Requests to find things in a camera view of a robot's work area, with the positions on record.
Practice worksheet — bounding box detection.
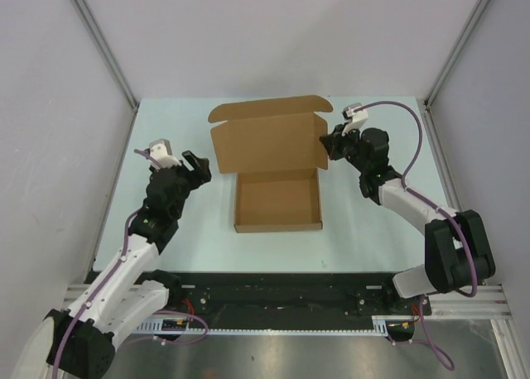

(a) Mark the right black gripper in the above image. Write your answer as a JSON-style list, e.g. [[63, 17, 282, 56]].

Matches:
[[320, 122, 369, 173]]

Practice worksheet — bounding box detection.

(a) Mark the brown cardboard box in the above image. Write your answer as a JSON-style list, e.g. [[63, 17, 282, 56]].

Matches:
[[208, 95, 333, 233]]

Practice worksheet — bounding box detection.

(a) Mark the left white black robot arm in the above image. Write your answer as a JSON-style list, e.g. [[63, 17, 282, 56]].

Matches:
[[46, 142, 211, 378]]

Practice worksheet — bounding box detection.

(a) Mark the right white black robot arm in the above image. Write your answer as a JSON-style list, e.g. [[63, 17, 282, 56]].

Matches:
[[320, 124, 496, 314]]

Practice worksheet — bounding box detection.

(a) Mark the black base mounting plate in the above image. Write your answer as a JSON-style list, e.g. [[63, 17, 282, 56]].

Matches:
[[84, 270, 485, 319]]

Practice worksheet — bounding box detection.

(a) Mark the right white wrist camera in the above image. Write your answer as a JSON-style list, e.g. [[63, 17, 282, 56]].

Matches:
[[342, 103, 369, 136]]

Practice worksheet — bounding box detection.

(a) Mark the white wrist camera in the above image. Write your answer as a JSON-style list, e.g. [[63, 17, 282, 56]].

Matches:
[[342, 103, 369, 136], [148, 139, 181, 169]]

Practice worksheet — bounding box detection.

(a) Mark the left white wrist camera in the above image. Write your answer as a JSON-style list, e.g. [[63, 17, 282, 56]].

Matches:
[[148, 139, 181, 169]]

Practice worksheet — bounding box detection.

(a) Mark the right aluminium side rail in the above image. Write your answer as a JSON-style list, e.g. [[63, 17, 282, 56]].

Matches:
[[417, 99, 463, 211]]

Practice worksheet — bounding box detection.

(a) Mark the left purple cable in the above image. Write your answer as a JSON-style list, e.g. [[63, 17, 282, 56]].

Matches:
[[51, 148, 210, 379]]

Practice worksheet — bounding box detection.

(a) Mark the purple cable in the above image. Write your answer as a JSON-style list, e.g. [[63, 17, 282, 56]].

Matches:
[[351, 101, 478, 372], [51, 148, 210, 379]]

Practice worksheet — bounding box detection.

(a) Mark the left aluminium corner post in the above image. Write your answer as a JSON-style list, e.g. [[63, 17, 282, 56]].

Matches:
[[60, 0, 139, 112]]

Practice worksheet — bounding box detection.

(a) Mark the aluminium corner post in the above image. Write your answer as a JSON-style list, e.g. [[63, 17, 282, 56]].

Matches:
[[60, 0, 139, 112], [425, 0, 501, 107]]

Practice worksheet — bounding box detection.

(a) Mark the grey slotted cable duct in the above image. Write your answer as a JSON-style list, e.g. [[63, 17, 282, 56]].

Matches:
[[132, 316, 415, 337]]

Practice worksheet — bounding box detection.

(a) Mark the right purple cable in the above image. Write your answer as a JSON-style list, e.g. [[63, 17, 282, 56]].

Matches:
[[351, 101, 478, 372]]

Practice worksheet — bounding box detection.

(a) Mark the right aluminium corner post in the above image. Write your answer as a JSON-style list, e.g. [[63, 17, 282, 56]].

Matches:
[[425, 0, 501, 107]]

